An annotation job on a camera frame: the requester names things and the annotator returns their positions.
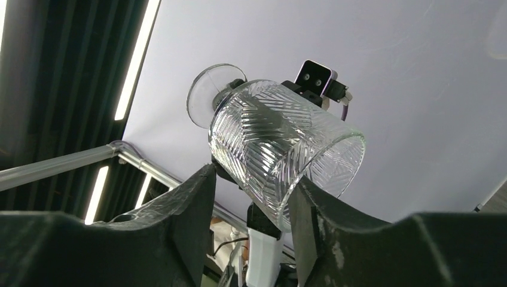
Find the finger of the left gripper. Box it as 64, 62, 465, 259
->
215, 78, 246, 109

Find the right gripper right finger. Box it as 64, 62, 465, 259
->
289, 178, 506, 286

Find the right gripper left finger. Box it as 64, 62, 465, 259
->
1, 164, 216, 286

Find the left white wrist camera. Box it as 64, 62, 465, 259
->
282, 60, 352, 111

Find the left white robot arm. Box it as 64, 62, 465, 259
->
209, 78, 284, 286

